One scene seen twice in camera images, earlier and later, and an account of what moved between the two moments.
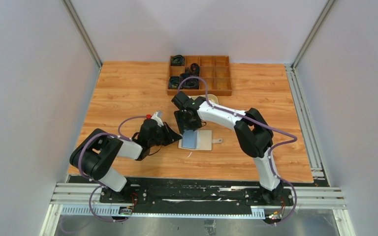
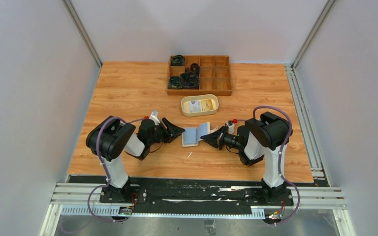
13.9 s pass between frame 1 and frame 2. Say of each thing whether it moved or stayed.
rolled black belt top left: stayed
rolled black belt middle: stayed
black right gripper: moved
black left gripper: stayed
